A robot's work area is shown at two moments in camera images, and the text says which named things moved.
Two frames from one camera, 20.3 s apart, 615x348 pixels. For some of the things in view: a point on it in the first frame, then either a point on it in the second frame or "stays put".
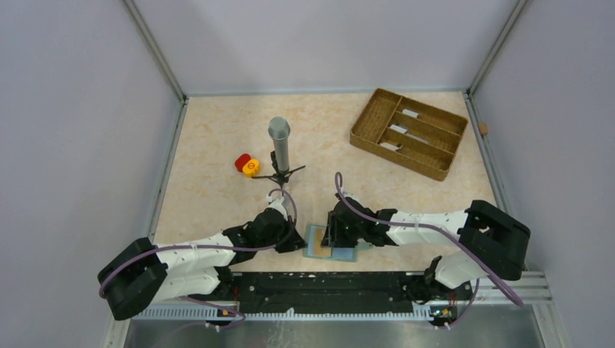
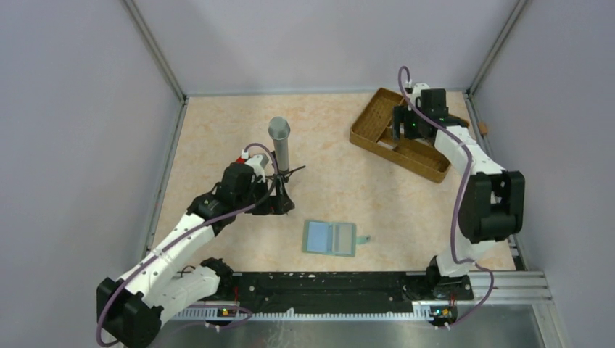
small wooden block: [483, 128] stays put
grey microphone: [278, 128] stays put
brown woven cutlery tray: [408, 134] stays put
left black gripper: [294, 240] to [274, 204]
